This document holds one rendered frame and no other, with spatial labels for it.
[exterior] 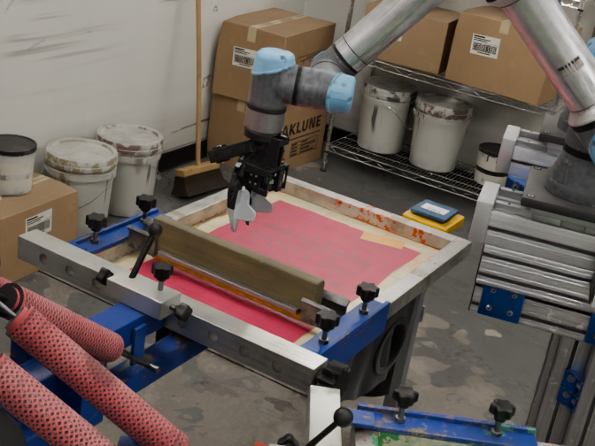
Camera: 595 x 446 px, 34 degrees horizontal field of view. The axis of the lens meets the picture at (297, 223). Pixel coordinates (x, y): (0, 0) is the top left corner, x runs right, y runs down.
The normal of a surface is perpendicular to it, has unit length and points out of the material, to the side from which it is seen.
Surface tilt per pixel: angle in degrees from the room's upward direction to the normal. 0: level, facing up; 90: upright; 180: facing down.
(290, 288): 90
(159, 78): 90
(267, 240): 0
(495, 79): 91
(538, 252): 90
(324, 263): 0
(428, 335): 0
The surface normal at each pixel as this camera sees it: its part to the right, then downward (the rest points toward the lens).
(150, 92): 0.84, 0.33
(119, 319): 0.15, -0.91
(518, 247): -0.29, 0.33
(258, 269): -0.52, 0.26
